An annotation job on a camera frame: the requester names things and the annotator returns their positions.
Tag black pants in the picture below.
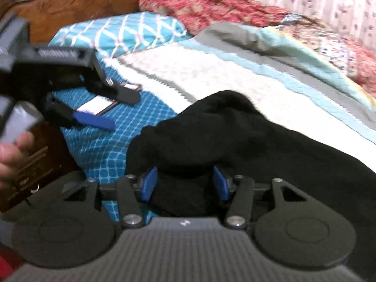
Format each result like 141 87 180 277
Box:
125 90 375 281

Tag left hand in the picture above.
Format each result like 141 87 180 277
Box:
0 131 34 189

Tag smartphone with lit screen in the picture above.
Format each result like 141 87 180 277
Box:
77 82 143 115

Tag teal white lattice pillow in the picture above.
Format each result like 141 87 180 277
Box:
50 12 191 59

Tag red floral patchwork quilt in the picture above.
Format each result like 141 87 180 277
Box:
138 0 375 95

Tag patterned teal beige bedspread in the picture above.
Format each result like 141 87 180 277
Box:
52 22 376 222

